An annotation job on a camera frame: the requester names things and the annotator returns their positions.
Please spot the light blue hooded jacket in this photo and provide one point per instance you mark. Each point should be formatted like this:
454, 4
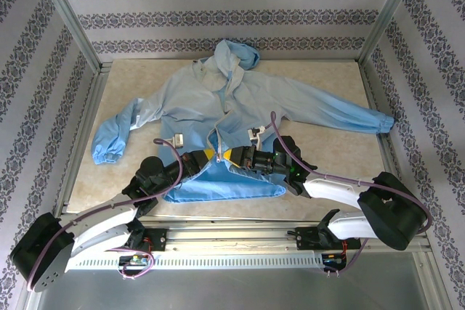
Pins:
189, 103

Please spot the small circuit board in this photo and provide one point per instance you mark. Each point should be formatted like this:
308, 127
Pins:
332, 258
135, 260

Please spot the aluminium table side rail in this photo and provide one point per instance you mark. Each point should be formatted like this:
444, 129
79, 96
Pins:
387, 143
81, 135

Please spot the aluminium frame post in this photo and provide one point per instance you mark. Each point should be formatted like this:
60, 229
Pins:
390, 12
69, 16

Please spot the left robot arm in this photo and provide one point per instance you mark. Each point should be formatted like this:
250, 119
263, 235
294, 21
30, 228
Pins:
98, 224

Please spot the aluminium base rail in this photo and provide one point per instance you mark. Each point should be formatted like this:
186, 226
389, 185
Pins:
232, 237

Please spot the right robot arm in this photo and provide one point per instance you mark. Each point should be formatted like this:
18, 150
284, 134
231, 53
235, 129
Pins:
338, 190

